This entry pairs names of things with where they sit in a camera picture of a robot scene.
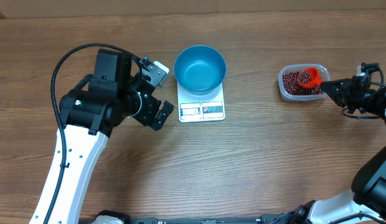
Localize red measuring scoop blue handle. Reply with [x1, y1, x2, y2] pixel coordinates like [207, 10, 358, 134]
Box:
[299, 67, 323, 88]

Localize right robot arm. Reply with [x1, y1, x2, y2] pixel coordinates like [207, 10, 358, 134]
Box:
[277, 72, 386, 223]

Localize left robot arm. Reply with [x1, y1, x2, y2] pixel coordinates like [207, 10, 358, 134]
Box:
[31, 44, 174, 223]

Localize white digital kitchen scale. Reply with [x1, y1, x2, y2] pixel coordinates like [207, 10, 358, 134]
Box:
[177, 84, 225, 123]

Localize red beans in scoop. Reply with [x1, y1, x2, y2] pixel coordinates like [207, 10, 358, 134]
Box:
[297, 70, 312, 85]

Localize blue bowl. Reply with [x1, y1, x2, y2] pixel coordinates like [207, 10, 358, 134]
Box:
[174, 45, 227, 95]

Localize clear plastic container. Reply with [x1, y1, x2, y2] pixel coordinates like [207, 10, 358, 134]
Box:
[278, 63, 331, 101]

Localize red adzuki beans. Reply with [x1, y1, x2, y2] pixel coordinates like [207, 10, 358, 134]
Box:
[282, 72, 323, 95]

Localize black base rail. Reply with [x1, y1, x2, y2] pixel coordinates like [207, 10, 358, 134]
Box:
[80, 210, 303, 224]

